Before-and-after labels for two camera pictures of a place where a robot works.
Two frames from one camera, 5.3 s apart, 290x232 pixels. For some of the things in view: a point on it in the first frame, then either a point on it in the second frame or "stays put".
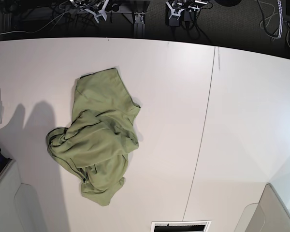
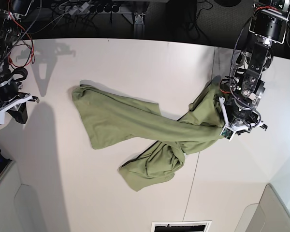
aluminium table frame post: [139, 25] stays put
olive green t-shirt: [96, 145] -> [109, 115]
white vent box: [180, 226] stays put
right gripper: [178, 6] -> [239, 122]
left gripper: [96, 7] -> [5, 95]
